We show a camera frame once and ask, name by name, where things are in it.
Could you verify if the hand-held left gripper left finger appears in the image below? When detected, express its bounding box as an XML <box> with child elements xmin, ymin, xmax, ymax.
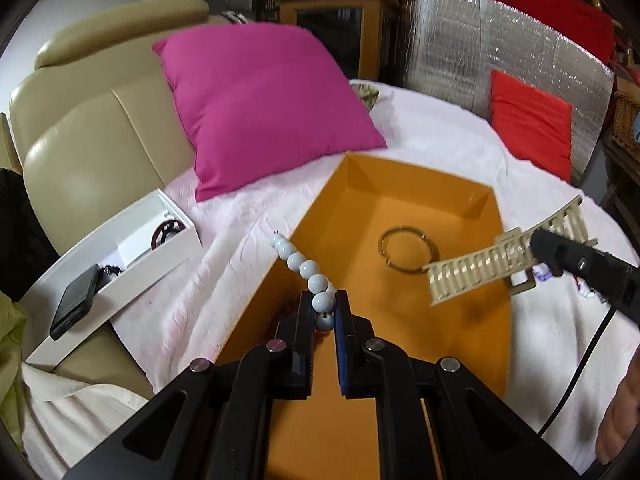
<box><xmin>60</xmin><ymin>290</ymin><xmax>321</xmax><ymax>480</ymax></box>

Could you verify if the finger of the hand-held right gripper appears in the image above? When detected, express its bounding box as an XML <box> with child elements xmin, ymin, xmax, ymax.
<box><xmin>529</xmin><ymin>229</ymin><xmax>640</xmax><ymax>332</ymax></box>

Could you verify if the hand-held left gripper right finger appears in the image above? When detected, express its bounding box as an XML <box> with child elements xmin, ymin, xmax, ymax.
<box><xmin>334</xmin><ymin>289</ymin><xmax>583</xmax><ymax>480</ymax></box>

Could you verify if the white bead bracelet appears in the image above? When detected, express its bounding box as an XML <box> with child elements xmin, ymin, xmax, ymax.
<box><xmin>271</xmin><ymin>230</ymin><xmax>337</xmax><ymax>333</ymax></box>

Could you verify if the orange cardboard box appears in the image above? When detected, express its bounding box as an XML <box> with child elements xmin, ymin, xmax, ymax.
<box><xmin>215</xmin><ymin>151</ymin><xmax>514</xmax><ymax>480</ymax></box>

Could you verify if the cream ribbed band bracelet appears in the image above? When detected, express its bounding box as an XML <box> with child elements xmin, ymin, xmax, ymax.
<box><xmin>422</xmin><ymin>194</ymin><xmax>587</xmax><ymax>307</ymax></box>

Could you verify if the person's right hand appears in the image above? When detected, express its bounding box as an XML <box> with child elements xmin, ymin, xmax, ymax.
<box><xmin>595</xmin><ymin>374</ymin><xmax>640</xmax><ymax>466</ymax></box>

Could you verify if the thin metal bangle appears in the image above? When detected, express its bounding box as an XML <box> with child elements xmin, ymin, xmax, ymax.
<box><xmin>378</xmin><ymin>226</ymin><xmax>442</xmax><ymax>275</ymax></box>

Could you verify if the white cardboard box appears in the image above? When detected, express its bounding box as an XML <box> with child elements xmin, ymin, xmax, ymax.
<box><xmin>24</xmin><ymin>188</ymin><xmax>203</xmax><ymax>373</ymax></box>

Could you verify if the wicker basket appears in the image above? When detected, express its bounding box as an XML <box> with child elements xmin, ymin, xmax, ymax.
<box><xmin>612</xmin><ymin>90</ymin><xmax>640</xmax><ymax>152</ymax></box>

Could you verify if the red cushion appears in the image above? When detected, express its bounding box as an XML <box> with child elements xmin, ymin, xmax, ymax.
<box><xmin>489</xmin><ymin>70</ymin><xmax>574</xmax><ymax>183</ymax></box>

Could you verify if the pale pink blanket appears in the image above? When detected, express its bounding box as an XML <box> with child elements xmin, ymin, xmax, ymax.
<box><xmin>20</xmin><ymin>79</ymin><xmax>640</xmax><ymax>480</ymax></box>

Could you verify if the pink cushion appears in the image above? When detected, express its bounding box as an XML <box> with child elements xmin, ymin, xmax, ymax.
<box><xmin>151</xmin><ymin>22</ymin><xmax>388</xmax><ymax>203</ymax></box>

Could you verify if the patterned fabric pouch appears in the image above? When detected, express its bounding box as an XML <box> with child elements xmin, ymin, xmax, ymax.
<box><xmin>350</xmin><ymin>82</ymin><xmax>384</xmax><ymax>113</ymax></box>

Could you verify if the black smartphone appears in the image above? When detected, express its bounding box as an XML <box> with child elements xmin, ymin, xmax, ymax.
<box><xmin>49</xmin><ymin>263</ymin><xmax>101</xmax><ymax>341</ymax></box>

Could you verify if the cream cloth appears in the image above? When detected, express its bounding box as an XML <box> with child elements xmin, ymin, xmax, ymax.
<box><xmin>20</xmin><ymin>362</ymin><xmax>151</xmax><ymax>468</ymax></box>

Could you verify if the red cloth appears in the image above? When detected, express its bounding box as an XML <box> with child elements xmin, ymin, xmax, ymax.
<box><xmin>462</xmin><ymin>0</ymin><xmax>617</xmax><ymax>66</ymax></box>

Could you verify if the silver insulation sheet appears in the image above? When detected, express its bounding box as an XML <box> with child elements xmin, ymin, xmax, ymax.
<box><xmin>400</xmin><ymin>0</ymin><xmax>617</xmax><ymax>187</ymax></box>

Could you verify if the beige leather sofa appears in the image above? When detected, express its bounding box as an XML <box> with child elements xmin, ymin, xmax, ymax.
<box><xmin>0</xmin><ymin>0</ymin><xmax>211</xmax><ymax>401</ymax></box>

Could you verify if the wooden cabinet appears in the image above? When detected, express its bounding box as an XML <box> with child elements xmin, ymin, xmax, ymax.
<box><xmin>272</xmin><ymin>0</ymin><xmax>401</xmax><ymax>82</ymax></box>

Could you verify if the black cloth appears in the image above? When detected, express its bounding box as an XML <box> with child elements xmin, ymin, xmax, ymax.
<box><xmin>0</xmin><ymin>167</ymin><xmax>60</xmax><ymax>302</ymax></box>

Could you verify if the light green cloth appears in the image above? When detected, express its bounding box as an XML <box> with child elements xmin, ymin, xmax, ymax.
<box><xmin>0</xmin><ymin>292</ymin><xmax>28</xmax><ymax>453</ymax></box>

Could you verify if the black cable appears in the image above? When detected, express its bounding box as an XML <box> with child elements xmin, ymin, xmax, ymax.
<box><xmin>537</xmin><ymin>304</ymin><xmax>619</xmax><ymax>436</ymax></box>

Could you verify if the red and black bracelet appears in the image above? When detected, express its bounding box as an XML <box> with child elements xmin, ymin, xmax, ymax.
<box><xmin>150</xmin><ymin>212</ymin><xmax>182</xmax><ymax>251</ymax></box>

